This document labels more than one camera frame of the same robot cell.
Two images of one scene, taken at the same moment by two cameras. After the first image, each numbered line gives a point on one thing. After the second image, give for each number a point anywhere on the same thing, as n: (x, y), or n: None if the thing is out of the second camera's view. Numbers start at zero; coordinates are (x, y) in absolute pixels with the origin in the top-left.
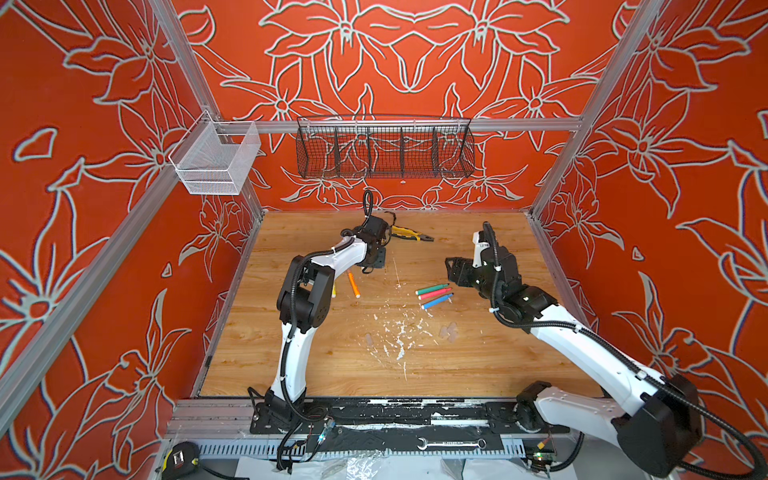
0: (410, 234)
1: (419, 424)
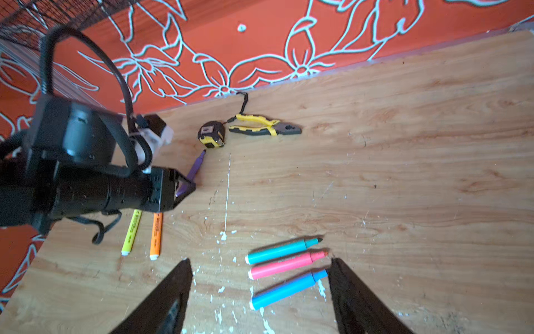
0: (274, 127)
1: None
